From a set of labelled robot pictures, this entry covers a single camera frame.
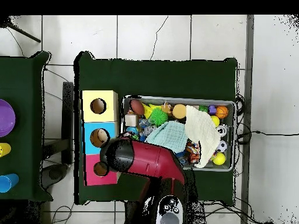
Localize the brown toy football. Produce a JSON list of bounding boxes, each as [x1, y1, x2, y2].
[[130, 99, 145, 116]]

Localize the clear mesh bin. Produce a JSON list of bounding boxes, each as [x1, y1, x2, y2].
[[120, 95, 237, 173]]

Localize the wooden box with three holes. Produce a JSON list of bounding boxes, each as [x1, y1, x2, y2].
[[81, 90, 120, 187]]

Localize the plain green spiky ball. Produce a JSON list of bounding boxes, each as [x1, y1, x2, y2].
[[149, 108, 169, 127]]

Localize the plain wooden block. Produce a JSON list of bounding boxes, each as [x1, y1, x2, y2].
[[124, 113, 139, 127]]

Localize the blue globe ball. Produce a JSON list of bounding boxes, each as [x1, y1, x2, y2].
[[126, 126, 140, 136]]

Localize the mint green muslin cloth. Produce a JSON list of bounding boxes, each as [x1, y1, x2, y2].
[[144, 120, 189, 154]]

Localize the dark green tablecloth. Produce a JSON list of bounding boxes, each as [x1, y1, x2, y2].
[[74, 51, 239, 206]]

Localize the cream muslin cloth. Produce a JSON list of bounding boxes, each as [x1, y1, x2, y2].
[[184, 105, 221, 169]]

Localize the dark green side table cloth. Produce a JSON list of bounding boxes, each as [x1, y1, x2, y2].
[[0, 51, 52, 202]]

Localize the purple plate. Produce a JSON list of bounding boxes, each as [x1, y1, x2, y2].
[[0, 99, 17, 138]]

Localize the yellow cup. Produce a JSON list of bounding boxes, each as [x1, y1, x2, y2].
[[0, 142, 12, 158]]

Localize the blue cup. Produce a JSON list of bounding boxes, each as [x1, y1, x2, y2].
[[0, 173, 20, 194]]

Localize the black tripod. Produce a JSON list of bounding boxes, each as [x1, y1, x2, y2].
[[0, 16, 42, 44]]

